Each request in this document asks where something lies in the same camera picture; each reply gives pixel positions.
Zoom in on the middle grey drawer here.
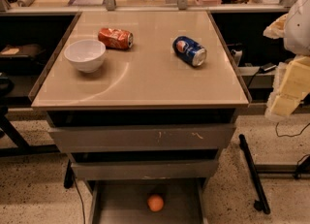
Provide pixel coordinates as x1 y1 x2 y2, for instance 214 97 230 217
72 160 218 180

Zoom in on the open bottom grey drawer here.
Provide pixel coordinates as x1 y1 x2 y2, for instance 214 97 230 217
88 178 208 224

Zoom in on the white bowl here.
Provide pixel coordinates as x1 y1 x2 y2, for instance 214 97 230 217
64 39 106 73

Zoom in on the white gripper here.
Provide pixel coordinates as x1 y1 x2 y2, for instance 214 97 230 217
263 14 310 122

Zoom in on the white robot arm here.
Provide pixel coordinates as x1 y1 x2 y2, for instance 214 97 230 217
263 0 310 121

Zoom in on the top grey drawer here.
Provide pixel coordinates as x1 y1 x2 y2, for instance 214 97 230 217
49 124 235 153

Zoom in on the black floor bar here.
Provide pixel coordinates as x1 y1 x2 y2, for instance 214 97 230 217
238 134 271 214

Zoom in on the blue Pepsi can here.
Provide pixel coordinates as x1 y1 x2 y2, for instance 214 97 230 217
172 36 207 67

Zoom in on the red crushed soda can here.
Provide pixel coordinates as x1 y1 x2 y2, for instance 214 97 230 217
98 28 133 49

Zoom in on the grey drawer cabinet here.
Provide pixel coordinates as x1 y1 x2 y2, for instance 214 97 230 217
28 10 253 224

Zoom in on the black cable under cabinet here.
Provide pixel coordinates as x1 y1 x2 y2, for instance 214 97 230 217
73 176 87 224

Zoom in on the orange fruit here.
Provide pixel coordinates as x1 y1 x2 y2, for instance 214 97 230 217
147 194 164 212

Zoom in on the black power adapter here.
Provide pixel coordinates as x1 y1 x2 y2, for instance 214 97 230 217
259 63 276 74

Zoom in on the black cable on floor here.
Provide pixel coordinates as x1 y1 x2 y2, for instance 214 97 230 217
274 121 310 138

